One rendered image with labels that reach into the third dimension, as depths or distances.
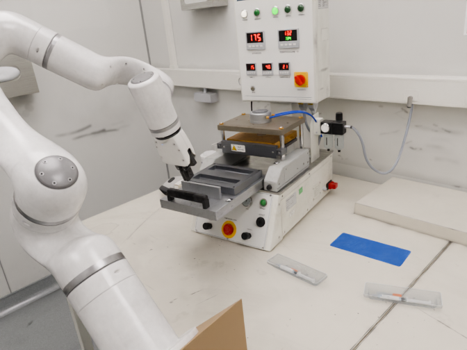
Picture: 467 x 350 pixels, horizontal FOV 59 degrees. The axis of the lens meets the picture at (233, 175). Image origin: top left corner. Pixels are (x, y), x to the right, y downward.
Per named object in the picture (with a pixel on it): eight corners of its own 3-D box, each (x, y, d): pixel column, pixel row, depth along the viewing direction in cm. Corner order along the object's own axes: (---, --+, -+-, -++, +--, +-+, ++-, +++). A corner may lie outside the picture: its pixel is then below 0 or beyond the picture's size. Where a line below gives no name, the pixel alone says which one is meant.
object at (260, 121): (253, 130, 173) (251, 100, 168) (322, 137, 156) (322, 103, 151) (219, 148, 155) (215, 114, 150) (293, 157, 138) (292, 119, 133)
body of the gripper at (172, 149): (143, 134, 111) (160, 165, 118) (171, 137, 105) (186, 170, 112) (160, 118, 115) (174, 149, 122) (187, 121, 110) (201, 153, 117)
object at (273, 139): (251, 136, 166) (249, 113, 163) (301, 140, 154) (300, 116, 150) (226, 148, 153) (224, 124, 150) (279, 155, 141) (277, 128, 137)
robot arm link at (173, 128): (140, 128, 109) (145, 137, 111) (165, 131, 104) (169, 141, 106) (159, 111, 114) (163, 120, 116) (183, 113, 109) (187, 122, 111)
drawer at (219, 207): (216, 176, 151) (214, 157, 149) (268, 185, 139) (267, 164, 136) (161, 210, 129) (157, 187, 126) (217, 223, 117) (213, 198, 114)
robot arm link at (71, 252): (74, 284, 67) (2, 169, 71) (55, 315, 80) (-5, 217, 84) (134, 250, 75) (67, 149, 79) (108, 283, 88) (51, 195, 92)
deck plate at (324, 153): (260, 144, 187) (260, 142, 187) (333, 151, 168) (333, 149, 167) (197, 180, 152) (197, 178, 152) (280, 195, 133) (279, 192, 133)
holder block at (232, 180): (215, 169, 148) (214, 162, 147) (262, 176, 137) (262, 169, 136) (185, 186, 136) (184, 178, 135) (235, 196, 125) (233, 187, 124)
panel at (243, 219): (194, 231, 151) (201, 181, 151) (265, 250, 135) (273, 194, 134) (191, 231, 150) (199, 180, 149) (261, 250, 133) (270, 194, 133)
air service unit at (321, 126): (316, 147, 159) (315, 110, 154) (354, 151, 151) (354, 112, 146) (310, 151, 155) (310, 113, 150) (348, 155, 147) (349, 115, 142)
